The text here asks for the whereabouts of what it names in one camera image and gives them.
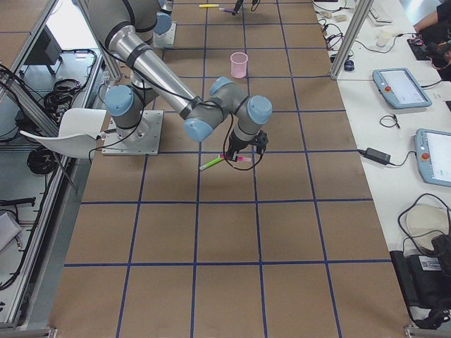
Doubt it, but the green highlighter pen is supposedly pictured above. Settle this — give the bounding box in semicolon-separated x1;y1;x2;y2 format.
199;157;223;171

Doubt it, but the pink mesh cup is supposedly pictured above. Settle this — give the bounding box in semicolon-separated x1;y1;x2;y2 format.
230;52;248;79

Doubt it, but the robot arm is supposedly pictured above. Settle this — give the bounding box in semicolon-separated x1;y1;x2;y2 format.
87;1;273;163

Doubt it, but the black power adapter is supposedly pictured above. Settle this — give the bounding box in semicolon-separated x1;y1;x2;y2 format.
357;147;390;165

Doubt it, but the aluminium frame post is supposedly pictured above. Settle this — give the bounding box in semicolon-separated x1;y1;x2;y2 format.
330;0;373;80

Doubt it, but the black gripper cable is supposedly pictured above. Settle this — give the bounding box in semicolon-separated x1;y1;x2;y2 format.
221;115;266;172

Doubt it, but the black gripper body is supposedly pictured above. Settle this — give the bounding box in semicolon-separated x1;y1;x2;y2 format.
227;130;268;156

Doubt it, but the purple marker pen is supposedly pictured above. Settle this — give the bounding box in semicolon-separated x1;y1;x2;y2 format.
219;7;236;15

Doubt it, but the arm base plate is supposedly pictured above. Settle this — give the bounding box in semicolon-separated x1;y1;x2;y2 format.
153;22;177;49
101;110;164;156

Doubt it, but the teach pendant tablet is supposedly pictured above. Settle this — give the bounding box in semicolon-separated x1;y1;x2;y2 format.
372;68;432;109
414;128;450;187

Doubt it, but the yellow highlighter pen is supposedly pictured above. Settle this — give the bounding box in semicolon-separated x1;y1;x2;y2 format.
199;4;220;8

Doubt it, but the pink marker pen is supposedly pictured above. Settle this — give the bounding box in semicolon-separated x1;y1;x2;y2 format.
218;154;252;162

